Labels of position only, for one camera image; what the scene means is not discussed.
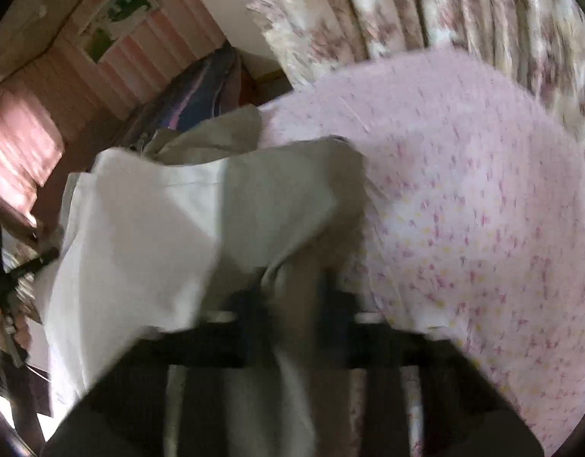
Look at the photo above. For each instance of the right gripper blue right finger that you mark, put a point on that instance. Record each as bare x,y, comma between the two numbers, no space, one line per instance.
462,413

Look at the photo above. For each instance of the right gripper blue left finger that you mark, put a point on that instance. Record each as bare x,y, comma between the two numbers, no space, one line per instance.
165,396

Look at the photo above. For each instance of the white and grey large garment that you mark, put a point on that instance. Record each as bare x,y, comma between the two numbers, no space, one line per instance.
156,243

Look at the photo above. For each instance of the pink floral bed sheet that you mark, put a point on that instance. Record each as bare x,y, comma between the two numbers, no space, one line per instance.
475,223

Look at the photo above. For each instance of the pink window curtain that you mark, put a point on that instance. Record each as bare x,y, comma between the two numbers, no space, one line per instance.
30,148

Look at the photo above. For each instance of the far bed striped blanket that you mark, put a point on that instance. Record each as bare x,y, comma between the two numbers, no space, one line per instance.
208,88

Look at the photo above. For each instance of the blue floral right curtain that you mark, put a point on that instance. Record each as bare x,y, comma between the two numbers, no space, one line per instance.
538,43

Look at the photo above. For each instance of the white wardrobe with decals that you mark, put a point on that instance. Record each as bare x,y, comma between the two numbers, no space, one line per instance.
241,31

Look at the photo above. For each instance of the framed landscape wall picture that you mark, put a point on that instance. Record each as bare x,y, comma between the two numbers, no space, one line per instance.
114,20

